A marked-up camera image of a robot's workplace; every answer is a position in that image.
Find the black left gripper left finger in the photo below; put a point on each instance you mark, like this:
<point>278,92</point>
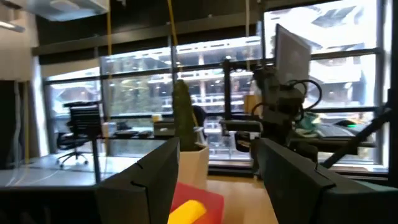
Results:
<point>109,205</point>

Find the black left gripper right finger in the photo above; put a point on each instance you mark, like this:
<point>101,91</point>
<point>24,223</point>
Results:
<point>304,199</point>

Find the yellow microfiber towel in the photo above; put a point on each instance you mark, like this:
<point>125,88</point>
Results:
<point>186,213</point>

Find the red plastic basket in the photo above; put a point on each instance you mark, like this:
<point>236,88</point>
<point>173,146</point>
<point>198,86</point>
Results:
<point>213,205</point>

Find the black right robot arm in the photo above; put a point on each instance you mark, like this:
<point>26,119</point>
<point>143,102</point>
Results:
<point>280,105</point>

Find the black laptop keyboard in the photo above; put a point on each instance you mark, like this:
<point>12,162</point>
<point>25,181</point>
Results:
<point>334,130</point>

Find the pale crumpled cloth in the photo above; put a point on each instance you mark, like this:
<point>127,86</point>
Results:
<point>308,124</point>

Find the black office chair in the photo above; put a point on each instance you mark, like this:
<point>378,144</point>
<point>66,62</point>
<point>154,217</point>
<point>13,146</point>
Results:
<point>84,118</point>

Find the green cactus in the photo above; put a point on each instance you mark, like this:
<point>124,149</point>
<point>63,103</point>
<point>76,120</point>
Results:
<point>183,118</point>

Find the grey computer monitor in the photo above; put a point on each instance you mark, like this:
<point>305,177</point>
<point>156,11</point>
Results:
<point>292,56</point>

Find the black aluminium table frame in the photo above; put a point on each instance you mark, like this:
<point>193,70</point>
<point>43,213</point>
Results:
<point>394,124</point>

